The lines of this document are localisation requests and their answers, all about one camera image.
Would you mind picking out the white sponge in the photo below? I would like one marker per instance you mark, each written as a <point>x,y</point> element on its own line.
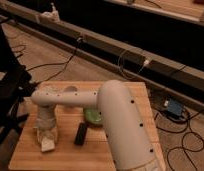
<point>47,145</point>

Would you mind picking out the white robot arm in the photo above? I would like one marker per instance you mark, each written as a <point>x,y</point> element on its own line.
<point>128,140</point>

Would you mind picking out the black tripod stand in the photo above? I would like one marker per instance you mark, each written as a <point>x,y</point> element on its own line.
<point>14,86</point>

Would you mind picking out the grey metal rail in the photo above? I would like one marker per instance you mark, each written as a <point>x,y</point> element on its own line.
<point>158,63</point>

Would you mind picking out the white object on rail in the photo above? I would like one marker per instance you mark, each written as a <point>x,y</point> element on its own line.
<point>53,15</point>

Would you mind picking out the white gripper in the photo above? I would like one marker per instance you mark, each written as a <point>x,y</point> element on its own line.
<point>46,122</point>

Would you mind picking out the blue electronic box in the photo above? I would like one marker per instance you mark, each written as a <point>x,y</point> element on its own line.
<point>173,107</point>

